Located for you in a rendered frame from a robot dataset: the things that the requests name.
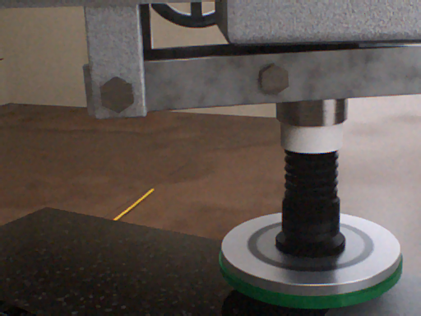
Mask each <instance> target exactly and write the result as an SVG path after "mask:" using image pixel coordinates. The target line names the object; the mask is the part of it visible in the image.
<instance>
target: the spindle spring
mask: <svg viewBox="0 0 421 316"><path fill-rule="evenodd" d="M285 153H286V155H287V156H286V157H285V163H286V164H287V165H285V171H286V173H285V179H286V180H287V181H286V182H285V188H286V190H285V197H286V198H288V199H289V200H291V201H293V202H299V203H317V202H325V201H328V200H330V199H332V198H333V197H334V196H336V194H337V192H338V188H337V186H336V185H337V184H338V179H337V175H338V169H337V167H338V165H339V163H338V160H337V159H338V157H339V153H338V151H337V150H336V151H331V152H326V153H298V152H294V151H288V150H285ZM331 155H332V156H331ZM324 156H327V158H323V159H319V160H296V158H319V157H324ZM326 165H327V167H325V168H321V169H316V170H300V169H295V168H296V167H299V168H317V167H322V166H326ZM322 174H327V175H324V176H321V177H315V178H300V177H295V175H298V176H316V175H322ZM294 184H297V185H318V184H325V185H322V186H316V187H299V186H297V185H294ZM325 192H326V193H325ZM294 193H299V194H317V193H324V194H321V195H314V196H301V195H296V194H294Z"/></svg>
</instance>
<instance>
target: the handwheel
mask: <svg viewBox="0 0 421 316"><path fill-rule="evenodd" d="M150 6H151V7H152V9H153V10H154V11H155V12H156V13H158V14H159V15H161V16H162V17H163V18H164V19H165V20H167V21H169V22H171V23H173V24H175V25H177V26H181V27H190V28H203V27H208V26H214V25H216V22H215V10H214V11H212V12H207V13H203V6H202V2H191V13H186V12H182V11H178V10H176V9H174V8H172V7H171V6H170V5H169V4H168V3H151V4H150Z"/></svg>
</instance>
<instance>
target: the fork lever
mask: <svg viewBox="0 0 421 316"><path fill-rule="evenodd" d="M247 51H266V45H264V46H236V45H233V44H230V43H227V44H201V45H192V46H187V47H174V48H160V49H143V57H144V68H145V78H146V108H147V112H151V111H164V110H176V109H199V108H210V107H223V106H235V105H258V104H270V103H283V102H295V101H306V100H342V99H353V98H365V97H377V96H389V95H421V42H414V43H390V44H379V43H365V44H359V47H357V48H343V49H305V50H291V51H279V52H265V53H246V52H247ZM89 66H90V64H86V65H84V66H83V67H82V71H83V76H84V82H85V93H86V104H87V110H88V115H89V116H91V117H93V116H95V114H94V106H93V99H92V91H91V84H90V69H89ZM100 92H101V96H100V99H101V104H102V106H104V107H105V108H107V109H111V110H112V111H114V112H118V113H119V112H121V111H122V110H124V109H126V108H128V107H129V106H131V105H133V104H134V103H135V100H134V93H133V85H132V83H131V82H128V81H124V80H123V79H122V78H120V77H117V76H115V77H113V78H112V79H110V80H109V81H107V82H105V83H104V84H103V85H102V86H101V87H100Z"/></svg>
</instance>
